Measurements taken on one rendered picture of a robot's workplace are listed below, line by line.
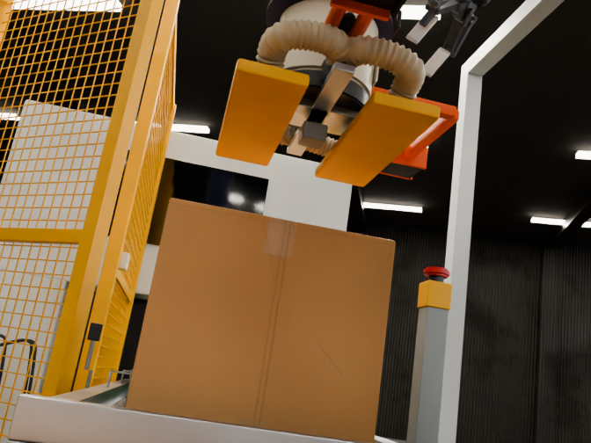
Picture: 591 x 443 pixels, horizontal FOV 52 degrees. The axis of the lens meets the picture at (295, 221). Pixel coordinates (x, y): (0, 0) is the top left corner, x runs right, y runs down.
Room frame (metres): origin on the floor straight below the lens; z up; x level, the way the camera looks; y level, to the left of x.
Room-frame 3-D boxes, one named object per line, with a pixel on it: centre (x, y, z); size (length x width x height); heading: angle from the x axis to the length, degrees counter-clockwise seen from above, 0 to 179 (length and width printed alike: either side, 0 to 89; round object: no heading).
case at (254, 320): (1.30, 0.06, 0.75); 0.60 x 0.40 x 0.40; 8
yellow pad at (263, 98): (0.89, 0.09, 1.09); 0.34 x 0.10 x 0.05; 10
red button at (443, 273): (1.60, -0.40, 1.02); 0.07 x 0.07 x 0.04
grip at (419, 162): (1.24, -0.21, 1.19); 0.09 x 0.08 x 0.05; 100
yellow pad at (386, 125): (0.92, -0.10, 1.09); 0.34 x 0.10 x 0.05; 10
